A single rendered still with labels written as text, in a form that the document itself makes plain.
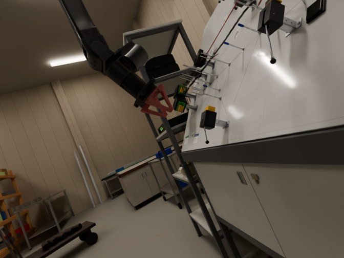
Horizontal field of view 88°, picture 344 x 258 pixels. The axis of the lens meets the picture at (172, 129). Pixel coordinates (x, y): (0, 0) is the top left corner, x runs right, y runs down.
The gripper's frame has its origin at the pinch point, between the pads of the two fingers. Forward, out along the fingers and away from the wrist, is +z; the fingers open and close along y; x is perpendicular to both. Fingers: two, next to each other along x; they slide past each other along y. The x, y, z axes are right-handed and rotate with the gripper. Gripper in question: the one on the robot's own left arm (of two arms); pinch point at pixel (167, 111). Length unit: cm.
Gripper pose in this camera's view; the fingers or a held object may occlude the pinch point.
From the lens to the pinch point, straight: 53.0
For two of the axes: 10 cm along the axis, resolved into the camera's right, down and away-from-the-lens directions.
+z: 7.7, 6.2, 1.4
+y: -3.3, 2.1, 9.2
